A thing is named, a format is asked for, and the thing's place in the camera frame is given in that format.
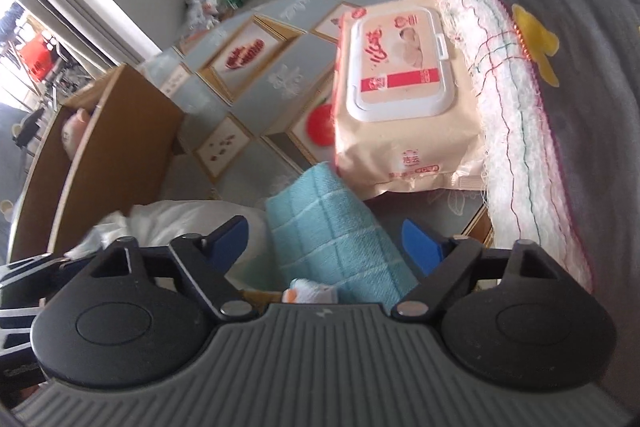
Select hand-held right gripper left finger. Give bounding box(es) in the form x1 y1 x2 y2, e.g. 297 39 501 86
87 216 256 322

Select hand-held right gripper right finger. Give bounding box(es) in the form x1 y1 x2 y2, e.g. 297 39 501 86
391 219 558 320

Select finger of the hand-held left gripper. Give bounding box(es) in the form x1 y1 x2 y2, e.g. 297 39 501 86
0 255 68 293

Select white plastic bag teal print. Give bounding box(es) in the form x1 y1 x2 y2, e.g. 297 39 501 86
65 201 271 293

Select teal checked towel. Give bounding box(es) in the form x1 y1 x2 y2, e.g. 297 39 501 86
265 163 418 305

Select orange striped white cloth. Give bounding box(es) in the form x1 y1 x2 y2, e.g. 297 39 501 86
282 278 341 305

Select pink plush toy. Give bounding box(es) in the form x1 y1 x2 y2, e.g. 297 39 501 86
61 108 93 145

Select brown cardboard box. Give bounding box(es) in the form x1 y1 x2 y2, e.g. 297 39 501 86
10 64 186 263

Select grey fabric box with circles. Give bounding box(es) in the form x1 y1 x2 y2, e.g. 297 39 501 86
0 102 46 218

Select beige wet wipes pack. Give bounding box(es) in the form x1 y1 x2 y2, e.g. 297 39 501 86
332 0 488 198

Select grey patterned bed sheet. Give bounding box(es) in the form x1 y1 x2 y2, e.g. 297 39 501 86
135 0 496 258

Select metal rack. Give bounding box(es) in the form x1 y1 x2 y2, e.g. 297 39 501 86
0 47 101 108

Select red plastic crate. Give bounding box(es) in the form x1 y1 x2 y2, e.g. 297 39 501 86
20 32 56 78

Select hanging blue clothes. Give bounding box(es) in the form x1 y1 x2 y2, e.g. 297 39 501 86
0 3 25 38

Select grey blanket with yellow print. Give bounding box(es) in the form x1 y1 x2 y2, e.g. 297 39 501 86
410 0 640 343

